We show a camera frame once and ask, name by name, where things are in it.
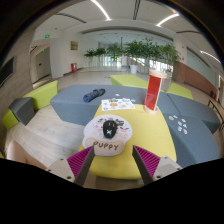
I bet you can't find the long grey upholstered bench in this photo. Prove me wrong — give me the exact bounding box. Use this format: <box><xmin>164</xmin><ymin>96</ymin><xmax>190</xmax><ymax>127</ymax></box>
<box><xmin>49</xmin><ymin>83</ymin><xmax>174</xmax><ymax>127</ymax></box>

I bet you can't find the group of ceiling strip lights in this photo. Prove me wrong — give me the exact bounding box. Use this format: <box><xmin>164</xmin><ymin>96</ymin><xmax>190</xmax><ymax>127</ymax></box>
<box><xmin>89</xmin><ymin>0</ymin><xmax>222</xmax><ymax>64</ymax></box>

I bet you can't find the large grey upholstered bench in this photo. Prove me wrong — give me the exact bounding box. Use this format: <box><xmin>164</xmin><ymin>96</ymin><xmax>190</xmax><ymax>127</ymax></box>
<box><xmin>162</xmin><ymin>113</ymin><xmax>221</xmax><ymax>169</ymax></box>

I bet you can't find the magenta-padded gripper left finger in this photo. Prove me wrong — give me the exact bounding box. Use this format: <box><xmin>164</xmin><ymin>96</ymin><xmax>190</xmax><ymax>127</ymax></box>
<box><xmin>45</xmin><ymin>145</ymin><xmax>96</xmax><ymax>187</ymax></box>

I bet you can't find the black computer mouse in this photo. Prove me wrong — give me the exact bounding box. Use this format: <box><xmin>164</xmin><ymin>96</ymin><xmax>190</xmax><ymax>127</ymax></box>
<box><xmin>102</xmin><ymin>119</ymin><xmax>119</xmax><ymax>139</ymax></box>

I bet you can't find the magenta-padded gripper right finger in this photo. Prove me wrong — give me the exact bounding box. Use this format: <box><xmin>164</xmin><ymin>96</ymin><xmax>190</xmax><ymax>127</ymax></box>
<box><xmin>131</xmin><ymin>144</ymin><xmax>184</xmax><ymax>186</ymax></box>

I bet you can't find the dark grey stool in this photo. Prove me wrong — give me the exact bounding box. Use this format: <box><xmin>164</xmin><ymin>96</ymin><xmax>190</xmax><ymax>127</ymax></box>
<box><xmin>8</xmin><ymin>97</ymin><xmax>36</xmax><ymax>127</ymax></box>

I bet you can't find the lime green corner seat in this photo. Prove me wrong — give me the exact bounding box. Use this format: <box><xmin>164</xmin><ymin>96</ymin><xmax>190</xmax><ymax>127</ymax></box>
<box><xmin>1</xmin><ymin>79</ymin><xmax>59</xmax><ymax>131</ymax></box>

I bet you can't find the black wall screen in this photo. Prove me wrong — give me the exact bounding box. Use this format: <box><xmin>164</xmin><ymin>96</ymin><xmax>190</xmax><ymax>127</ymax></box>
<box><xmin>0</xmin><ymin>56</ymin><xmax>16</xmax><ymax>88</ymax></box>

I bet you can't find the wooden slat bench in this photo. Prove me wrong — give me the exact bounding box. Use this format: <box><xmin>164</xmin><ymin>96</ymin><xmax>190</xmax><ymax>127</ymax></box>
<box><xmin>208</xmin><ymin>96</ymin><xmax>224</xmax><ymax>131</ymax></box>

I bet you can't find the red lantern with wooden ends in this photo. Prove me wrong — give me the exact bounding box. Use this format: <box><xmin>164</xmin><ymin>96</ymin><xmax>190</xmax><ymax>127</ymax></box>
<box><xmin>143</xmin><ymin>68</ymin><xmax>168</xmax><ymax>116</ymax></box>

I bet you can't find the group of small stickers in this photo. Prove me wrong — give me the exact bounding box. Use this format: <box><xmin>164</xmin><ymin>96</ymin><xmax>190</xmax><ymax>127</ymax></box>
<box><xmin>114</xmin><ymin>93</ymin><xmax>137</xmax><ymax>103</ymax></box>
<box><xmin>168</xmin><ymin>114</ymin><xmax>189</xmax><ymax>135</ymax></box>

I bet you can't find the white puppy print mouse pad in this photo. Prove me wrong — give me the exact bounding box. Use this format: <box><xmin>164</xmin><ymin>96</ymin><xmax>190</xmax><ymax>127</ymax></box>
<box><xmin>82</xmin><ymin>114</ymin><xmax>133</xmax><ymax>157</ymax></box>

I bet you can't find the white sticker sheet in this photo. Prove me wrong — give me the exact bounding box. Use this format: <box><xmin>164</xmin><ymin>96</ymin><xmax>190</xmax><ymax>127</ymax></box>
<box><xmin>100</xmin><ymin>98</ymin><xmax>137</xmax><ymax>112</ymax></box>

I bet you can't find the lime green upholstered bench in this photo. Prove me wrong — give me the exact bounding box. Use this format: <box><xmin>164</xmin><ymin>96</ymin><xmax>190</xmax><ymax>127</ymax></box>
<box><xmin>109</xmin><ymin>73</ymin><xmax>151</xmax><ymax>90</ymax></box>
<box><xmin>165</xmin><ymin>82</ymin><xmax>194</xmax><ymax>100</ymax></box>

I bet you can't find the group of potted green plants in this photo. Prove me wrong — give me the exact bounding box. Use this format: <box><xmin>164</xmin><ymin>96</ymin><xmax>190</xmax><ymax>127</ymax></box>
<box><xmin>83</xmin><ymin>37</ymin><xmax>183</xmax><ymax>76</ymax></box>

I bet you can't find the beige stool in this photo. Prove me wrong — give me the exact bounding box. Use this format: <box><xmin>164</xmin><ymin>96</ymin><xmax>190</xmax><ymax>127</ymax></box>
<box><xmin>5</xmin><ymin>139</ymin><xmax>48</xmax><ymax>171</ymax></box>

